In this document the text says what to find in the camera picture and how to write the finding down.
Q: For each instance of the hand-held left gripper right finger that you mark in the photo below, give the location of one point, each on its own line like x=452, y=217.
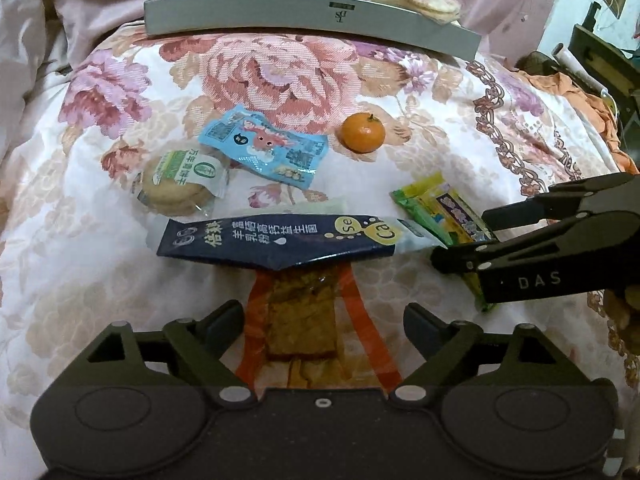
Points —
x=420, y=324

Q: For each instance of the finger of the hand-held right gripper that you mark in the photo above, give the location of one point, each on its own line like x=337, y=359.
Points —
x=505, y=217
x=460, y=258

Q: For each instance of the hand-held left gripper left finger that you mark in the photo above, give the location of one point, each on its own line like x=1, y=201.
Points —
x=225, y=322

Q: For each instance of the yellow candy packet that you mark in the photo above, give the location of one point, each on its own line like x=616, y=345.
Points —
x=440, y=215

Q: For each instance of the orange clear tofu packet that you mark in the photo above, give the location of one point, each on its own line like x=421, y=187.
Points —
x=300, y=320

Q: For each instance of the dark blue long sachet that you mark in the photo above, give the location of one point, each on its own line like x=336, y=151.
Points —
x=260, y=240

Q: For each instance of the green label biscuit packet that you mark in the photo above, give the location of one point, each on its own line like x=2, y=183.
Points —
x=175, y=185

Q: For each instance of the tangerine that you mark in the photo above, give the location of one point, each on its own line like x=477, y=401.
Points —
x=363, y=132

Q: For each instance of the light blue snack packet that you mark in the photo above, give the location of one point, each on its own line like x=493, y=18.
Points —
x=260, y=145

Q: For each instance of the cream cracker packet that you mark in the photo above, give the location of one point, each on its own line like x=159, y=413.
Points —
x=425, y=2

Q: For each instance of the grey shallow box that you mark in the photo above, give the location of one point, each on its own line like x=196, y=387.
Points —
x=280, y=17

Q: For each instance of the person's right hand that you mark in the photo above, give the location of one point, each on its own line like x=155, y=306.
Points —
x=625, y=315

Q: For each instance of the floral bedsheet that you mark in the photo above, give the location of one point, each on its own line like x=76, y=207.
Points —
x=125, y=270

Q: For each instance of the orange cloth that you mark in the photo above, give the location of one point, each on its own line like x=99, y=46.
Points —
x=595, y=105

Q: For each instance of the white paper roll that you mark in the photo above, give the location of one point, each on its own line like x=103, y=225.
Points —
x=575, y=65

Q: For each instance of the dark wooden shelf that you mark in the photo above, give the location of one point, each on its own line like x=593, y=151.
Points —
x=607, y=60

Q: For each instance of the white striped duvet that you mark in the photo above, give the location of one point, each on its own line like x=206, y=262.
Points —
x=30, y=60

